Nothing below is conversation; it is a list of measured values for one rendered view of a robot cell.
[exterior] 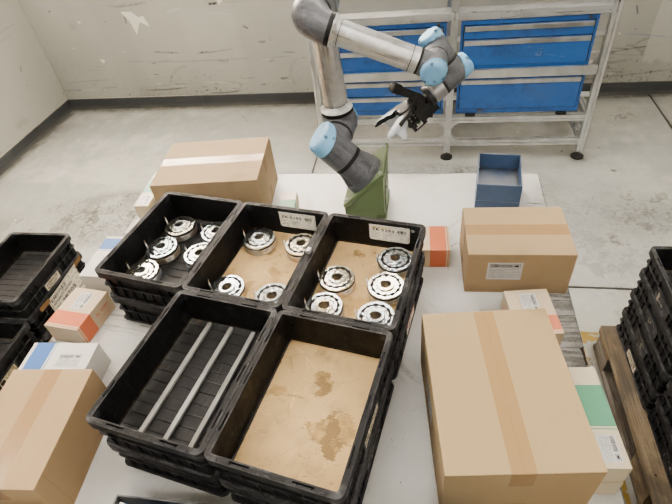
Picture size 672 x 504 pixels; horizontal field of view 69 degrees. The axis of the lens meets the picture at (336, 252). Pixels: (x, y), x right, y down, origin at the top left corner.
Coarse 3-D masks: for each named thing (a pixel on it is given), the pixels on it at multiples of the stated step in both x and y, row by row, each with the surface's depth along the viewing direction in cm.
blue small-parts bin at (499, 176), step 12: (480, 156) 184; (492, 156) 183; (504, 156) 182; (516, 156) 181; (480, 168) 188; (492, 168) 186; (504, 168) 185; (516, 168) 184; (480, 180) 182; (492, 180) 181; (504, 180) 181; (516, 180) 180; (480, 192) 172; (492, 192) 171; (504, 192) 169; (516, 192) 168
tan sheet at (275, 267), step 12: (240, 252) 158; (276, 252) 156; (240, 264) 153; (252, 264) 153; (264, 264) 152; (276, 264) 152; (288, 264) 151; (240, 276) 149; (252, 276) 149; (264, 276) 148; (276, 276) 148; (288, 276) 147; (252, 288) 145
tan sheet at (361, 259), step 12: (336, 252) 153; (348, 252) 152; (360, 252) 152; (372, 252) 151; (336, 264) 149; (348, 264) 149; (360, 264) 148; (372, 264) 148; (360, 276) 144; (372, 276) 144; (360, 288) 141; (348, 300) 138; (360, 300) 138; (348, 312) 135
